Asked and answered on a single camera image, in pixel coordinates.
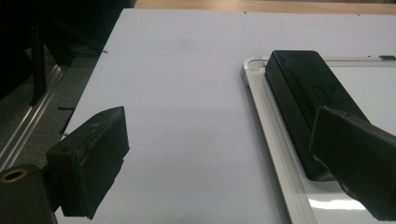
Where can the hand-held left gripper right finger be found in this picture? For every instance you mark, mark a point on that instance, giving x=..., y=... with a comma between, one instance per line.
x=358, y=155

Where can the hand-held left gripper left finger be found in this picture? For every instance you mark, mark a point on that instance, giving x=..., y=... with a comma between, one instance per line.
x=90, y=155

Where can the black whiteboard eraser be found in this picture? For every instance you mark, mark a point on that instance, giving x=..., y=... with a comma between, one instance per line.
x=299, y=81

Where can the aluminium floor rail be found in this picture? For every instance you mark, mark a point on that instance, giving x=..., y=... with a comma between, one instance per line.
x=28, y=124

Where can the whiteboard with aluminium frame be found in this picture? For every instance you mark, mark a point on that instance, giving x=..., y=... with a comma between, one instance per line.
x=280, y=149

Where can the dark metal stand post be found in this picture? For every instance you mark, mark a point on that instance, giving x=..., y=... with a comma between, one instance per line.
x=38, y=62

